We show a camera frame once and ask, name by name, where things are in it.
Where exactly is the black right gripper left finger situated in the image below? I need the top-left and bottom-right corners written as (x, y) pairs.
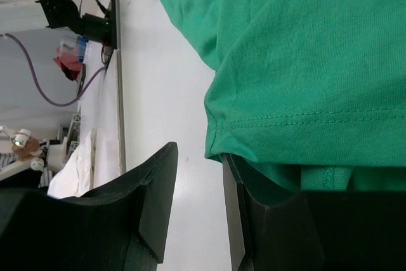
top-left (1, 142), bottom-right (178, 270)

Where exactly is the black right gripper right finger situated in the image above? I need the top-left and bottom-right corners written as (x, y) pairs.
top-left (222, 154), bottom-right (405, 270)

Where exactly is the green tank top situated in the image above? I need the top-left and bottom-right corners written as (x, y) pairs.
top-left (159, 0), bottom-right (405, 193)

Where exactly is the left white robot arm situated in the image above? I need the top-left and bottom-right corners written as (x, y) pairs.
top-left (1, 0), bottom-right (81, 35)

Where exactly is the white cloth pile background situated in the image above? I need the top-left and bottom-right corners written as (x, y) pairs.
top-left (47, 128), bottom-right (97, 199)

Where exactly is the brown plush toy background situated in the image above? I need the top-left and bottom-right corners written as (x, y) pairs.
top-left (1, 126), bottom-right (45, 173)

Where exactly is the red cloth item background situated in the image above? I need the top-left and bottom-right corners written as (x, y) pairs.
top-left (53, 36), bottom-right (88, 81)

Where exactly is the aluminium table edge rail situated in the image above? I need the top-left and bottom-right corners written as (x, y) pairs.
top-left (115, 0), bottom-right (126, 174)

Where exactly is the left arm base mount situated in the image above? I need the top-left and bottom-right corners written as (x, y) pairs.
top-left (79, 0), bottom-right (118, 50)

